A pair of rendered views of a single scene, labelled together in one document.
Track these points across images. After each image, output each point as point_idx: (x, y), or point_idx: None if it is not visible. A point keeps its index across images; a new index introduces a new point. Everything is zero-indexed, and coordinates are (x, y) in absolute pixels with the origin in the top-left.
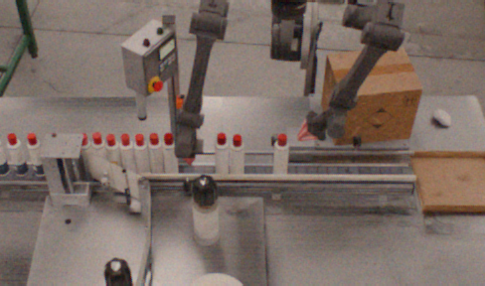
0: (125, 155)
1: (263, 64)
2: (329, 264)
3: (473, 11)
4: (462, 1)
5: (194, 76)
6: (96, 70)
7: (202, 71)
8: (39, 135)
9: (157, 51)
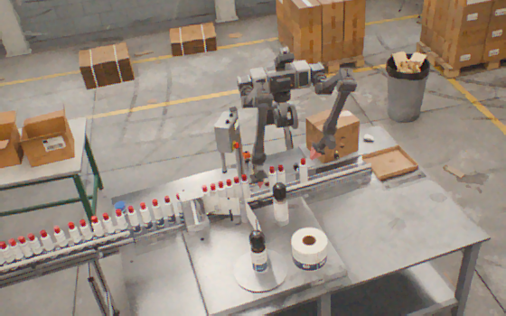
0: (222, 193)
1: None
2: (348, 216)
3: (347, 100)
4: None
5: (259, 131)
6: (146, 185)
7: (263, 127)
8: None
9: (233, 125)
